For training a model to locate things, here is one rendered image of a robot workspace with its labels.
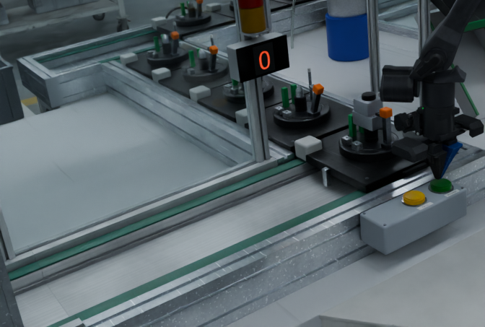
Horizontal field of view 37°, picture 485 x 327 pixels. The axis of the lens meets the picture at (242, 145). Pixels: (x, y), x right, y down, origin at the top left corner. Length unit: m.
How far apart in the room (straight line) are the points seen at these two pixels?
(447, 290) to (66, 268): 0.70
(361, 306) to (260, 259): 0.20
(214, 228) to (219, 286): 0.24
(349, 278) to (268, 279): 0.16
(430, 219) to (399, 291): 0.16
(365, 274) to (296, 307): 0.15
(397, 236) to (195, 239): 0.39
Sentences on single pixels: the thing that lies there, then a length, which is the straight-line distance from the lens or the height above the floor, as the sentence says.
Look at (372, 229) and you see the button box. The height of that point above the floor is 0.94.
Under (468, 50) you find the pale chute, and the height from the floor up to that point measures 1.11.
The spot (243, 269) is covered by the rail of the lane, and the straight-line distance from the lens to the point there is 1.25.
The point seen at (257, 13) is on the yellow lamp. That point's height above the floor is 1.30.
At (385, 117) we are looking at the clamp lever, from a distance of 1.50.
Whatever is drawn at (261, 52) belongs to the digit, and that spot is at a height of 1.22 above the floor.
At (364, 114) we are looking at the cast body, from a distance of 1.53.
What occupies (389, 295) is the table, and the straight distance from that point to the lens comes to 1.32.
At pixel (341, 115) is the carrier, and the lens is 1.77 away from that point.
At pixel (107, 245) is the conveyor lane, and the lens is 1.43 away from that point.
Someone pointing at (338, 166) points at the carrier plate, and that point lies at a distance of 1.52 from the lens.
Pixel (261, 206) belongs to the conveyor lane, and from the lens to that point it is 1.50.
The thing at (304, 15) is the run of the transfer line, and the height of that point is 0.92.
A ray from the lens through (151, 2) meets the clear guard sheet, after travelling 1.39.
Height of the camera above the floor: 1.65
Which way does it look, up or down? 24 degrees down
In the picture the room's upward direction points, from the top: 8 degrees counter-clockwise
